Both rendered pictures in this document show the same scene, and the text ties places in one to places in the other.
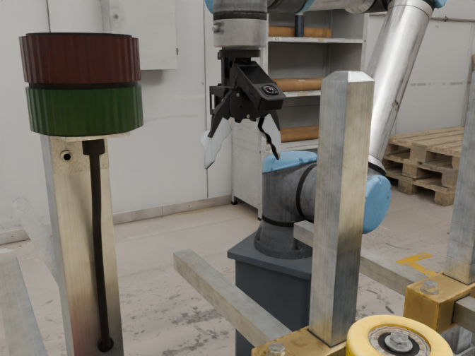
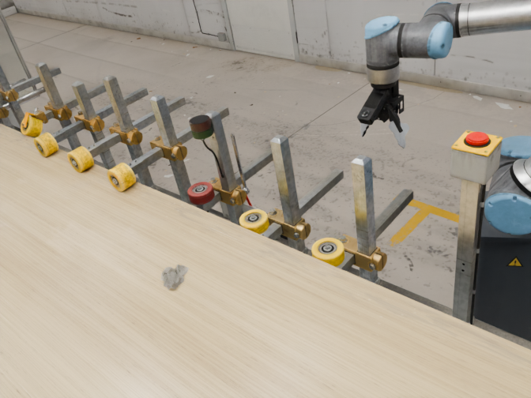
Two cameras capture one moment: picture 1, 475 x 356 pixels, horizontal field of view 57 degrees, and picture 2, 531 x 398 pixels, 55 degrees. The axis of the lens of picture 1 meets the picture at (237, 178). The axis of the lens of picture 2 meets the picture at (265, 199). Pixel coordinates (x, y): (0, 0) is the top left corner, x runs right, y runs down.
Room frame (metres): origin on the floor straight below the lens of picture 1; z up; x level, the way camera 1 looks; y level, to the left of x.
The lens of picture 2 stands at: (0.13, -1.24, 1.74)
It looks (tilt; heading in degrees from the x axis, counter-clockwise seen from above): 35 degrees down; 79
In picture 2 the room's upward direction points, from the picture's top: 11 degrees counter-clockwise
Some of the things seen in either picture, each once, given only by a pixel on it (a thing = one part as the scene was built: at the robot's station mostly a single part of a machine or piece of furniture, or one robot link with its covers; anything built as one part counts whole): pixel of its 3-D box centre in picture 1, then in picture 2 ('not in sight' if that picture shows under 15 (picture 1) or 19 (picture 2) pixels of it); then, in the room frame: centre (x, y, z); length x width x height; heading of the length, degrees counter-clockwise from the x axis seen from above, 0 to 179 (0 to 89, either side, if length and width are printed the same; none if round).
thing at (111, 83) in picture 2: not in sight; (130, 137); (0.02, 0.53, 0.94); 0.04 x 0.04 x 0.48; 32
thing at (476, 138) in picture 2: not in sight; (476, 140); (0.69, -0.54, 1.22); 0.04 x 0.04 x 0.02
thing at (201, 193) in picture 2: not in sight; (203, 202); (0.19, 0.10, 0.85); 0.08 x 0.08 x 0.11
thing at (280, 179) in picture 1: (291, 184); (521, 167); (1.16, -0.15, 0.79); 0.17 x 0.15 x 0.18; 46
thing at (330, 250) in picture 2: not in sight; (329, 263); (0.43, -0.34, 0.85); 0.08 x 0.08 x 0.11
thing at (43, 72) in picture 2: not in sight; (62, 116); (-0.25, 0.96, 0.93); 0.04 x 0.04 x 0.48; 32
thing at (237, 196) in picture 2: not in sight; (225, 192); (0.27, 0.13, 0.85); 0.14 x 0.06 x 0.05; 122
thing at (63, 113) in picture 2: not in sight; (58, 111); (-0.26, 0.97, 0.95); 0.14 x 0.06 x 0.05; 122
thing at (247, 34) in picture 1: (238, 36); (382, 72); (0.77, 0.00, 1.16); 0.10 x 0.09 x 0.05; 119
